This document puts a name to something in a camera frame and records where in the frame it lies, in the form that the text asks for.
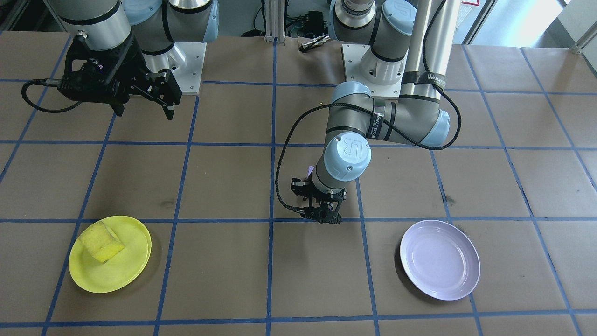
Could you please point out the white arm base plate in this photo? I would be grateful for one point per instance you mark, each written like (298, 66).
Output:
(189, 70)
(354, 65)

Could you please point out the purple foam block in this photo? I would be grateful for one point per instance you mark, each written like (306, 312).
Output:
(310, 171)

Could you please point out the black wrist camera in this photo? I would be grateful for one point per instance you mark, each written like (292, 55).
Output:
(100, 70)

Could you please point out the silver metal tool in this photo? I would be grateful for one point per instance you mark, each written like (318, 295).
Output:
(315, 43)

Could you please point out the yellow foam block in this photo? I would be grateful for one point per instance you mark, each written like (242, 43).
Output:
(100, 242)

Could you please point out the purple plate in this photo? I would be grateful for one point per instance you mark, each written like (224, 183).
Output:
(438, 261)

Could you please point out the black electronics box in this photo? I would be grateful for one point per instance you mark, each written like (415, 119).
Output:
(315, 21)

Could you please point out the yellow plate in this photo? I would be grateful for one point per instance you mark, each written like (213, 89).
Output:
(121, 270)

